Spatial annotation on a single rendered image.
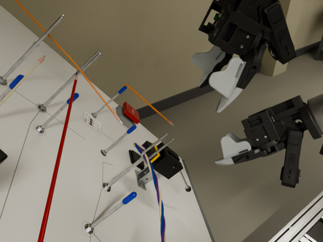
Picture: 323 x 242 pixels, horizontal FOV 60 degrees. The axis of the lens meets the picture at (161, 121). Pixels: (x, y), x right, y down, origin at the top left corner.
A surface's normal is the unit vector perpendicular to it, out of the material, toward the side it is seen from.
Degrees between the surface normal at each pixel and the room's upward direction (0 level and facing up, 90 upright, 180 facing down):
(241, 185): 0
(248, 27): 93
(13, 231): 50
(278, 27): 95
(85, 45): 90
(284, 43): 95
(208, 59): 106
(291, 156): 68
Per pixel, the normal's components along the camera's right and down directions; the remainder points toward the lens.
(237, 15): 0.22, 0.58
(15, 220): 0.75, -0.62
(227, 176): 0.00, -0.84
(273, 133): -0.47, 0.15
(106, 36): 0.62, 0.43
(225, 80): 0.33, 0.33
